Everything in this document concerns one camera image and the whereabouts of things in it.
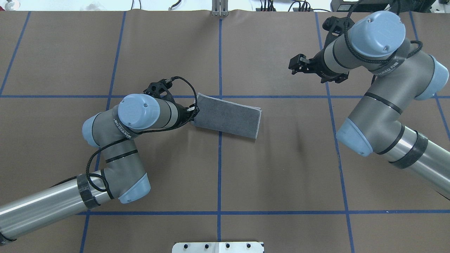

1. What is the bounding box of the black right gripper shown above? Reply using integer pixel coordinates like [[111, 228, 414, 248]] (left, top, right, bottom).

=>
[[289, 53, 329, 78]]

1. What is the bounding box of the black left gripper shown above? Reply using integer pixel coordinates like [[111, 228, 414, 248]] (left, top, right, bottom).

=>
[[176, 104, 196, 128]]

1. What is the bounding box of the pink towel with grey back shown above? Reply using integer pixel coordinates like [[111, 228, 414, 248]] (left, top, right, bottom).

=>
[[192, 93, 262, 139]]

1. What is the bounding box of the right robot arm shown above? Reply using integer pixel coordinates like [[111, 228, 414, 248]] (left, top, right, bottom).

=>
[[288, 11, 450, 199]]

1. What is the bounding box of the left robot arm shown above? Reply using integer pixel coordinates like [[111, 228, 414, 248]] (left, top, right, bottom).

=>
[[1, 93, 198, 246]]

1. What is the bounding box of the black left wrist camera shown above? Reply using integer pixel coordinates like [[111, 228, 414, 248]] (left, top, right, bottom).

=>
[[143, 78, 175, 103]]

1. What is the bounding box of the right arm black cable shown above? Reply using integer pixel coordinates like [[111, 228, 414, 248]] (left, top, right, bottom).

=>
[[343, 0, 424, 85]]

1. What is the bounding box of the aluminium frame post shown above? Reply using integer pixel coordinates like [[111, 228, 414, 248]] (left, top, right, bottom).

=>
[[211, 0, 229, 17]]

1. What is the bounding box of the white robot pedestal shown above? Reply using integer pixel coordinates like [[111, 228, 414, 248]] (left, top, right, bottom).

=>
[[172, 241, 265, 253]]

